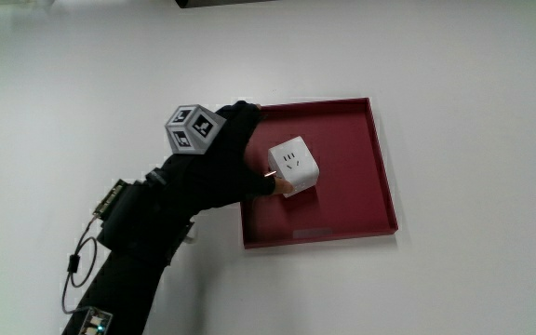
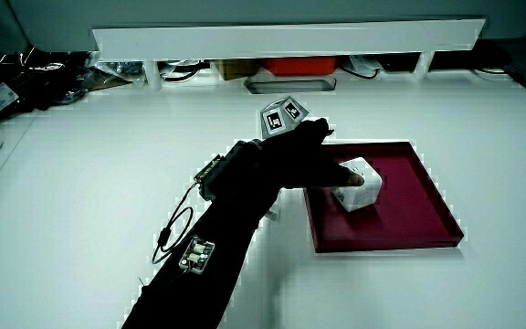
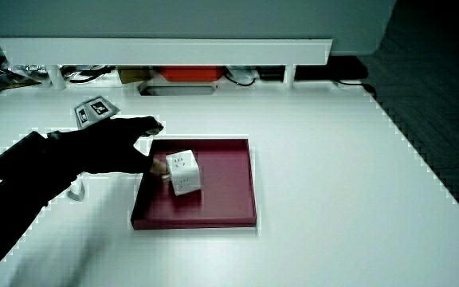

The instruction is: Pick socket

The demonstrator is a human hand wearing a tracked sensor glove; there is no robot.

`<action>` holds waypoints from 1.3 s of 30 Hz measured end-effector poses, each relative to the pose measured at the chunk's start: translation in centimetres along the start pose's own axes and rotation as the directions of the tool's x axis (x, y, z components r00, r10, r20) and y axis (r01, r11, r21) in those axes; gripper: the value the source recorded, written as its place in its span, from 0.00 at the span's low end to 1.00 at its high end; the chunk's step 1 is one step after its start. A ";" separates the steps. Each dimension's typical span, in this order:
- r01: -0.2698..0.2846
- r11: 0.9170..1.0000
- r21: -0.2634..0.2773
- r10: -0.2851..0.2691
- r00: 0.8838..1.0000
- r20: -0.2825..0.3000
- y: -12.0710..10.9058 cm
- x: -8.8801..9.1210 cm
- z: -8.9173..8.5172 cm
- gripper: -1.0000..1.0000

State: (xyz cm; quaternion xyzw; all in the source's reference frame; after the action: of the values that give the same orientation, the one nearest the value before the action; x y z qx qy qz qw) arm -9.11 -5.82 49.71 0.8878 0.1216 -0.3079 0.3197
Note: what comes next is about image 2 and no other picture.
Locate long white shelf riser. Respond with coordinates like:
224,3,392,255
91,16,487,91

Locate small clear electronics module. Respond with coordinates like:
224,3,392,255
178,234,216,275

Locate flat grey tray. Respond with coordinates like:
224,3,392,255
243,78,338,96

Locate orange plastic box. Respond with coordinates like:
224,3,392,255
260,56,340,78

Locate dark red square tray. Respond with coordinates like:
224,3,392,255
302,140,466,254

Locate white cable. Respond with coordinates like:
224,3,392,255
471,66,512,78

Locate person's left forearm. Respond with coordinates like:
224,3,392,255
121,153,283,329

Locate black coiled cable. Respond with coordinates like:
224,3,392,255
338,56,382,80

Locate bundle of white cables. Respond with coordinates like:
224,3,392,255
158,58,211,84

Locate large grey panel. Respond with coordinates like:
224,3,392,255
6,0,526,54

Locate white cube socket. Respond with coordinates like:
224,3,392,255
329,156,384,214

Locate clear plastic bag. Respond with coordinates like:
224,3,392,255
85,50,149,89

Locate person's left hand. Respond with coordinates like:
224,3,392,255
234,95,365,203

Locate brown cardboard box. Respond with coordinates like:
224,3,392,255
211,58,261,82

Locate black plastic bags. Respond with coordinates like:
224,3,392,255
0,44,96,123

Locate thin black glove cable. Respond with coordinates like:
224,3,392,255
150,179,200,266

